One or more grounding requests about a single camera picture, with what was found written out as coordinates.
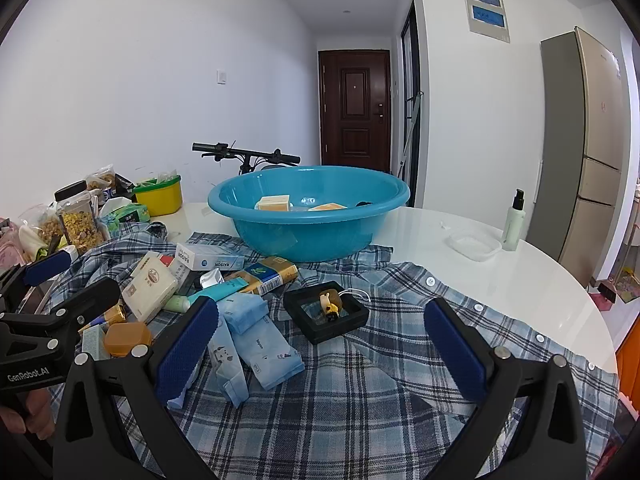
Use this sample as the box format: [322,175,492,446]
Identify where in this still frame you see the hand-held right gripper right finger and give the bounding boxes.
[424,297,587,480]

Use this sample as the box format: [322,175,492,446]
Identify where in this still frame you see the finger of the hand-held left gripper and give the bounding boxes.
[0,249,72,306]
[0,278,121,333]

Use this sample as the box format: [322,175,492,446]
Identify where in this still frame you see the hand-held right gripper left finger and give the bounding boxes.
[52,296,220,480]

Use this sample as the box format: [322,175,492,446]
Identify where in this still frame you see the pale green carton box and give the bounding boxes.
[80,325,111,362]

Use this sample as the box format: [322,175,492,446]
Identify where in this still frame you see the orange soap case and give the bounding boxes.
[104,322,153,358]

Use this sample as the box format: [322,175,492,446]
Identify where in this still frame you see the light blue tissue pack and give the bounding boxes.
[217,292,269,336]
[232,330,306,391]

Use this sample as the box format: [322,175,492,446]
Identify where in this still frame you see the blue plastic basin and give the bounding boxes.
[207,165,412,264]

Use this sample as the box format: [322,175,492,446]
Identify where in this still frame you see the person's left hand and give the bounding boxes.
[0,387,53,441]

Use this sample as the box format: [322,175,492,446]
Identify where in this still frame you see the gold blue cigarette box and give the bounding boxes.
[77,300,128,336]
[227,256,300,297]

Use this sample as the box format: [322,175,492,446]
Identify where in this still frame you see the granola bag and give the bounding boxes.
[20,205,63,252]

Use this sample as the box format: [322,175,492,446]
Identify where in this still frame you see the light blue printed pouch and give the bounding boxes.
[207,327,248,408]

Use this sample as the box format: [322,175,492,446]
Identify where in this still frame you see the clear cereal jar black lid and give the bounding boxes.
[54,180,108,256]

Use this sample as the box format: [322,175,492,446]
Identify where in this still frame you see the white red cigarette carton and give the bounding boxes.
[121,251,180,323]

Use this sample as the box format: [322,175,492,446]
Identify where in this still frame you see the pale green tube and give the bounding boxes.
[162,269,251,313]

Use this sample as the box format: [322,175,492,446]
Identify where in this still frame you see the green tissue pack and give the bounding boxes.
[100,197,152,238]

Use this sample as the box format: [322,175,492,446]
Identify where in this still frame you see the white box black lettering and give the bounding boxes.
[175,242,246,272]

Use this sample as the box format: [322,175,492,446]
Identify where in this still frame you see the clear snack bag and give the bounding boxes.
[85,165,118,193]

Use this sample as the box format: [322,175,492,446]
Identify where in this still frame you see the blue plaid shirt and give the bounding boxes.
[30,220,621,480]

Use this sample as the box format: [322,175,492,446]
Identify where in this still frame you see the yellow bin green rim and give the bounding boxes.
[132,175,182,217]

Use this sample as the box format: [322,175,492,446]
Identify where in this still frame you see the black display box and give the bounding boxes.
[283,281,371,346]

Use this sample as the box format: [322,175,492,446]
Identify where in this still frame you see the pale green pump bottle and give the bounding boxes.
[502,188,527,252]

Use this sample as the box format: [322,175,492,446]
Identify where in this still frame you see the beige soap bar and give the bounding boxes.
[255,194,292,212]

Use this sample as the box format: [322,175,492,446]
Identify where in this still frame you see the colourful storage box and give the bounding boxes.
[600,265,640,306]

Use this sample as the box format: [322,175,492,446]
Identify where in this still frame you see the black bicycle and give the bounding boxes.
[192,142,302,177]

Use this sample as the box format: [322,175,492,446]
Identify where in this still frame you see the grey mop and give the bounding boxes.
[398,91,424,181]

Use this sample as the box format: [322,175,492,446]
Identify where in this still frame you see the beige refrigerator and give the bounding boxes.
[527,26,640,288]

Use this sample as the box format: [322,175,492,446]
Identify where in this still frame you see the black framed sliding door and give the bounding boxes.
[400,0,423,208]

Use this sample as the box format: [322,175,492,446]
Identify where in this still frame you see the brown entrance door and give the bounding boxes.
[318,50,392,173]

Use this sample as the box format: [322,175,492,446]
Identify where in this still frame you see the wall electrical panel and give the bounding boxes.
[460,0,511,43]

